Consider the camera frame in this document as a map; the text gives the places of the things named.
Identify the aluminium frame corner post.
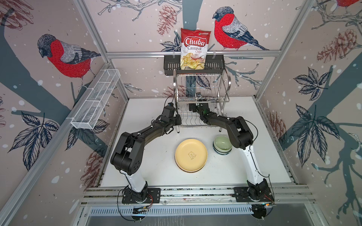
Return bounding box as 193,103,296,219
74,0,130,102

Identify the light green bowl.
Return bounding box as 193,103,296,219
213,135,233,150

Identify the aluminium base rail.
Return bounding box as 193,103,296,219
80,183,315,220

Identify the black wall shelf basket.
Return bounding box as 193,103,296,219
164,55,225,76

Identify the yellow plate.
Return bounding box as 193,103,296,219
174,139,208,173

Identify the red Chuba chips bag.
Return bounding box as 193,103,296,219
181,28,211,59

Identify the blue white patterned bowl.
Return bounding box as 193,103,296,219
213,147,231,155

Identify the white wire mesh basket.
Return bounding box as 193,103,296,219
71,69,120,130

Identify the horizontal aluminium frame bar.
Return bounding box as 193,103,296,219
106,49,282,59

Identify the silver two-tier dish rack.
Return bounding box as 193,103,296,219
173,69,231,131

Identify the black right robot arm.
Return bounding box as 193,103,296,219
189,103,274,202

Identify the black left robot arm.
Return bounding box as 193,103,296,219
110,102,182,202

